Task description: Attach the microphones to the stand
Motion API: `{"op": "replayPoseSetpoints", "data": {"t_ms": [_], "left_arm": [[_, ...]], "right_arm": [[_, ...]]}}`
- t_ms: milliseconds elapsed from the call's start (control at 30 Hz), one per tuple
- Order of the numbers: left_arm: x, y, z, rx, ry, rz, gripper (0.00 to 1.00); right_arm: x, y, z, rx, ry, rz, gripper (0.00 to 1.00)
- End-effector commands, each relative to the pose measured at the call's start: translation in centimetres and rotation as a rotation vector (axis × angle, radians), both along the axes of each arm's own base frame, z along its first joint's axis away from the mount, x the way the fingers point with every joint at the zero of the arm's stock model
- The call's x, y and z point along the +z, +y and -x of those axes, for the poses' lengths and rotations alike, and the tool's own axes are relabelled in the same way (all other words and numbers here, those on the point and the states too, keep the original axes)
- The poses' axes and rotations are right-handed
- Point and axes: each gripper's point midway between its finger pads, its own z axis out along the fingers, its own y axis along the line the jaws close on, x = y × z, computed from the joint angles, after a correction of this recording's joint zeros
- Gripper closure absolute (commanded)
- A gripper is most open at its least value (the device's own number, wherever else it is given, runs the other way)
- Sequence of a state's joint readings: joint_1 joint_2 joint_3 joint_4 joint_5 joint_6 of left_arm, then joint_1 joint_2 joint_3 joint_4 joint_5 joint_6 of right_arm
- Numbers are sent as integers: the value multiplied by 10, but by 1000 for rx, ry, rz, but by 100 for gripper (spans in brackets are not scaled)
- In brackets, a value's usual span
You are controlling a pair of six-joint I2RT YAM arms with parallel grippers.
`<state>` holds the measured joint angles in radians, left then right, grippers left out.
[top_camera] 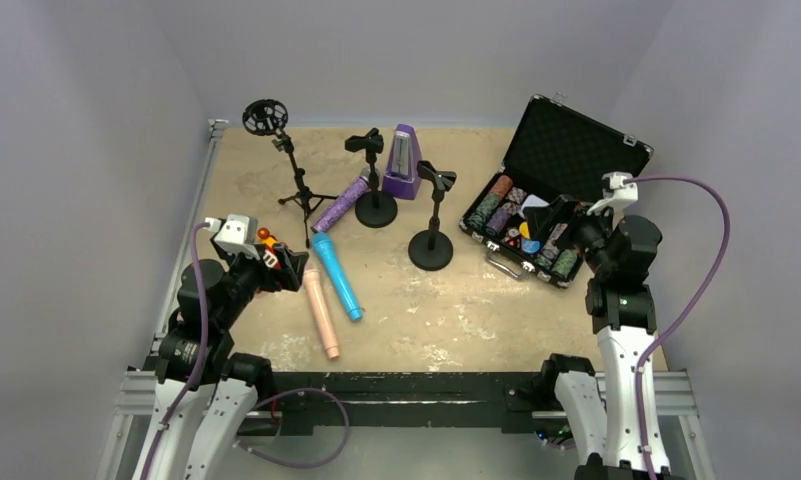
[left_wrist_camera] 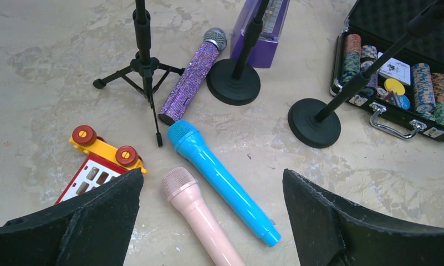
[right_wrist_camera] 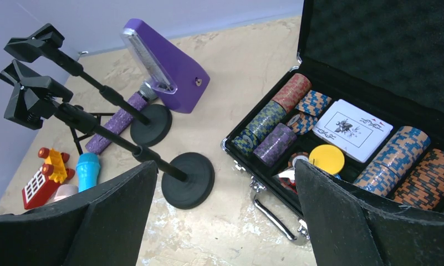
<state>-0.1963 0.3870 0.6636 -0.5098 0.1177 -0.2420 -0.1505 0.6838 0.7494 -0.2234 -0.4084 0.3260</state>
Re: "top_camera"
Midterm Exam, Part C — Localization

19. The pink microphone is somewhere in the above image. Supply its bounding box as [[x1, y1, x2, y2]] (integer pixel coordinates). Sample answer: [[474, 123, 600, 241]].
[[303, 260, 341, 360]]

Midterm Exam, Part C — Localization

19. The blue microphone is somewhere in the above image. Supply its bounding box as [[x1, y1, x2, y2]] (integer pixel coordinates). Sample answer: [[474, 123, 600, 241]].
[[312, 232, 364, 322]]

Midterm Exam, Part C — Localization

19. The black round-base stand front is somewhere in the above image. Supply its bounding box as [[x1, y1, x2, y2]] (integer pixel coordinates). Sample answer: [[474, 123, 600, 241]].
[[408, 160, 457, 271]]

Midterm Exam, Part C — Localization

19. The black round-base stand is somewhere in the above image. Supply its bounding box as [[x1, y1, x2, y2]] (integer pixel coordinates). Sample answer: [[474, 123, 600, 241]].
[[408, 160, 457, 271], [344, 128, 398, 229]]

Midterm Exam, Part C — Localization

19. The purple glitter microphone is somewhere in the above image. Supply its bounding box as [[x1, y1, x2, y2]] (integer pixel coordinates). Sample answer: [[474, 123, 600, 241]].
[[311, 174, 370, 233]]

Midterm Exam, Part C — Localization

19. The black tripod shock-mount stand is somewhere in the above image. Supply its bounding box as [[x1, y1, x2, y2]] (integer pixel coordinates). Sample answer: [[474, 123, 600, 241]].
[[242, 99, 339, 249]]

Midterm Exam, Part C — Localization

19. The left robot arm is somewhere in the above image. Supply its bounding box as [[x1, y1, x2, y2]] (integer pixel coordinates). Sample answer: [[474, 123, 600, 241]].
[[132, 244, 309, 479]]

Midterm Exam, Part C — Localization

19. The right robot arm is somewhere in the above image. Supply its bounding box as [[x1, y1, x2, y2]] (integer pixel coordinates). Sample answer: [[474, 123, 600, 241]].
[[524, 197, 675, 479]]

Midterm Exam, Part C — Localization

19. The red yellow toy truck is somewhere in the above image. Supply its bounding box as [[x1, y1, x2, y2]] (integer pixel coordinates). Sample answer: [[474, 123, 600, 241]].
[[256, 227, 281, 270]]

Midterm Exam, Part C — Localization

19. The black poker chip case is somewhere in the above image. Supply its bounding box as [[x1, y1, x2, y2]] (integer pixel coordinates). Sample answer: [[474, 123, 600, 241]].
[[459, 95, 654, 289]]

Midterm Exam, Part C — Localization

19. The purple metronome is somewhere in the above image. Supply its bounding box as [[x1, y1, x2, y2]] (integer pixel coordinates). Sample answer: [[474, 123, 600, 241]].
[[382, 124, 422, 201]]

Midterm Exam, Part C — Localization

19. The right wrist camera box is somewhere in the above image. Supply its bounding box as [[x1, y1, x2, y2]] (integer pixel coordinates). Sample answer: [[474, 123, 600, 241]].
[[587, 171, 639, 216]]

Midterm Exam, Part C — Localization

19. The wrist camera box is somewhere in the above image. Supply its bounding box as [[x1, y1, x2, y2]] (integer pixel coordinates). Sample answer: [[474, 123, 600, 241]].
[[587, 171, 639, 216], [204, 214, 260, 261]]

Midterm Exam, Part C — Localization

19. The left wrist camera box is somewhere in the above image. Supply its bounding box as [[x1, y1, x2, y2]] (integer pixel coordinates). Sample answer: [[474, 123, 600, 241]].
[[204, 214, 260, 261]]

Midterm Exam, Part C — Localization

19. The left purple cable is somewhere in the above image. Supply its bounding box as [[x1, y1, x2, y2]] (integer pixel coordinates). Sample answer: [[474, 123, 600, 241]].
[[138, 221, 352, 480]]

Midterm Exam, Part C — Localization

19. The black aluminium base frame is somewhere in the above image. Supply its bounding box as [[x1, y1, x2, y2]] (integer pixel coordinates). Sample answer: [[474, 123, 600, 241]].
[[247, 354, 595, 435]]

